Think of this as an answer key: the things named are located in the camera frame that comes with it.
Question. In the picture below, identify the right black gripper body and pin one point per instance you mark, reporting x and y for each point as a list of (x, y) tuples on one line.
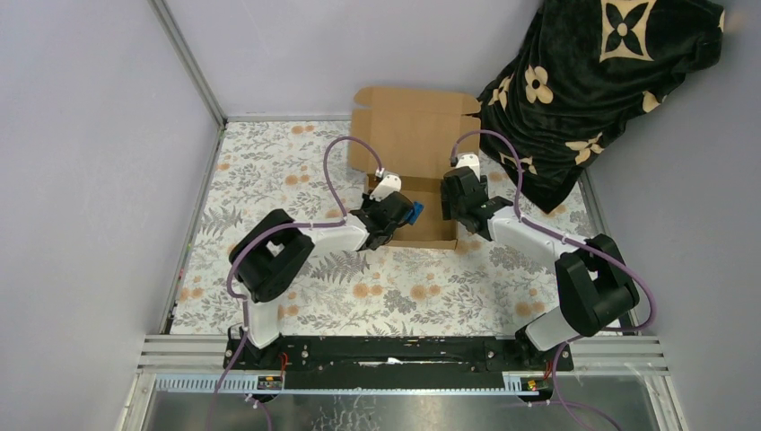
[(450, 209)]

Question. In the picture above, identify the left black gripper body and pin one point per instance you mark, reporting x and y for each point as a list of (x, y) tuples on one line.
[(367, 204)]

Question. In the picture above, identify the small blue block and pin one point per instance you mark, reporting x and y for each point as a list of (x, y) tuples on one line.
[(414, 213)]

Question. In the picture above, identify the brown cardboard box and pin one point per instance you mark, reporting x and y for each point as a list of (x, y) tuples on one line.
[(412, 132)]

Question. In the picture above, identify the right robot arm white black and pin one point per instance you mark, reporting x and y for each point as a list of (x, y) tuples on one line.
[(593, 288)]

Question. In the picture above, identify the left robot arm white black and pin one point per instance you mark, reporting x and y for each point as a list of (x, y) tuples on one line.
[(270, 256)]

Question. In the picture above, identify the floral patterned table mat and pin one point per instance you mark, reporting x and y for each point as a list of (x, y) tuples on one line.
[(477, 289)]

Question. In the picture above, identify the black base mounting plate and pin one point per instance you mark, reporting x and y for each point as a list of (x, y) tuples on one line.
[(393, 363)]

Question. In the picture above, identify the black floral blanket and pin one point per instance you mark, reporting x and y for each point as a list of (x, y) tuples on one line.
[(583, 70)]

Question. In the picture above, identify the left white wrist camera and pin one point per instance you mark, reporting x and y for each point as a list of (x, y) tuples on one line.
[(380, 187)]

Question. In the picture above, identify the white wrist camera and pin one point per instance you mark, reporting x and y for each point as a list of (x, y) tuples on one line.
[(380, 187), (466, 160)]

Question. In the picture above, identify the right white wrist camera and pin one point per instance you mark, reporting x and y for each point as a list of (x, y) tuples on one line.
[(466, 160)]

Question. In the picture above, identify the aluminium frame rail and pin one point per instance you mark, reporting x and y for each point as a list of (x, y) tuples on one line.
[(606, 355)]

